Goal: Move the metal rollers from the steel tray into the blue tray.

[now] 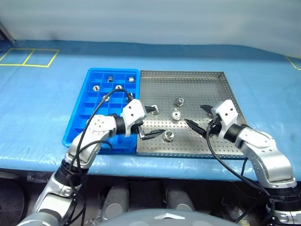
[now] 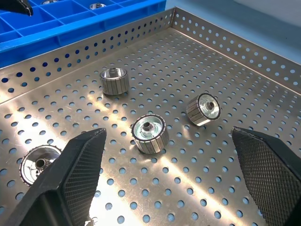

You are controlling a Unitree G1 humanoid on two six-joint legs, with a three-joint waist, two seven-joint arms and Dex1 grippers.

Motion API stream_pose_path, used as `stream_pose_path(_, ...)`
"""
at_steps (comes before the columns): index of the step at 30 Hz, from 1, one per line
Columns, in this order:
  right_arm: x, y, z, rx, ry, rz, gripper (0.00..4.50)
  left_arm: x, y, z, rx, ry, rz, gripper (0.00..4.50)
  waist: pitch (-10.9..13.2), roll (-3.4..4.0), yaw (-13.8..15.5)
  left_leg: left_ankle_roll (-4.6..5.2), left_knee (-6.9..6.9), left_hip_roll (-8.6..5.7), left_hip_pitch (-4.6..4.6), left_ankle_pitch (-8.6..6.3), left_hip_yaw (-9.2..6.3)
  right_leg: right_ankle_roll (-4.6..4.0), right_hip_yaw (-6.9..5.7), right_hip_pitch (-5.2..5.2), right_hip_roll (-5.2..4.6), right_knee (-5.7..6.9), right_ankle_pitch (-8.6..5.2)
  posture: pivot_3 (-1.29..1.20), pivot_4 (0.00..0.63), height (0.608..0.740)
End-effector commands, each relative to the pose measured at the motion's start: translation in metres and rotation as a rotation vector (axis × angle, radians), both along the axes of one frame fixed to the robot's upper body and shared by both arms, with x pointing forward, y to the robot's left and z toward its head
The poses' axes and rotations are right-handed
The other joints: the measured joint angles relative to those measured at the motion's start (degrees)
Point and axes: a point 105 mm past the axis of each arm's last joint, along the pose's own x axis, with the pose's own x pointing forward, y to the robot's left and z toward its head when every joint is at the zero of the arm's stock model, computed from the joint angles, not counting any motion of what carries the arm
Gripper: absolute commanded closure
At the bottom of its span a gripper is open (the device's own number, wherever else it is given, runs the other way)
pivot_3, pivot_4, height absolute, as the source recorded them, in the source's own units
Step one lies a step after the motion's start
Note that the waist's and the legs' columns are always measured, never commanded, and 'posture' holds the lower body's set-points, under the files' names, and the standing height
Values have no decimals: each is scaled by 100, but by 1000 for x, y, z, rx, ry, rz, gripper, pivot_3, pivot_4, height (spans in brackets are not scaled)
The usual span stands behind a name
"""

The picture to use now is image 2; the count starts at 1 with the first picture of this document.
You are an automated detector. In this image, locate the perforated metal tray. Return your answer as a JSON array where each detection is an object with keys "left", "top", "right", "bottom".
[{"left": 0, "top": 6, "right": 301, "bottom": 226}]

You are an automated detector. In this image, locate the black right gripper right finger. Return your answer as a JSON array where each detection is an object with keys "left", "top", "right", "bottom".
[{"left": 231, "top": 126, "right": 301, "bottom": 226}]

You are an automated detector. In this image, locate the blue compartment tray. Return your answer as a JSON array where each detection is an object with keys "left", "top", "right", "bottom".
[{"left": 0, "top": 0, "right": 167, "bottom": 69}]

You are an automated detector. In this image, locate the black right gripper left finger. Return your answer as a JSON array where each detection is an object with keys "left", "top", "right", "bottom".
[{"left": 4, "top": 128, "right": 108, "bottom": 226}]

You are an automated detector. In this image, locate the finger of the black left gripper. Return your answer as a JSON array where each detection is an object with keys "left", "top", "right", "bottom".
[{"left": 0, "top": 0, "right": 33, "bottom": 17}]

